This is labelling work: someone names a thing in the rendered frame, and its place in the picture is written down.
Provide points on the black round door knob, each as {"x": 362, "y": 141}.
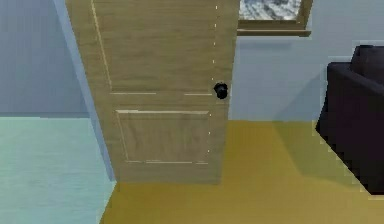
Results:
{"x": 221, "y": 90}

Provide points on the light wooden room door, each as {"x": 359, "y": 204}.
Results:
{"x": 160, "y": 66}

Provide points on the wooden framed window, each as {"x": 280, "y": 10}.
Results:
{"x": 271, "y": 16}

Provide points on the dark navy sofa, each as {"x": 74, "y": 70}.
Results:
{"x": 358, "y": 113}

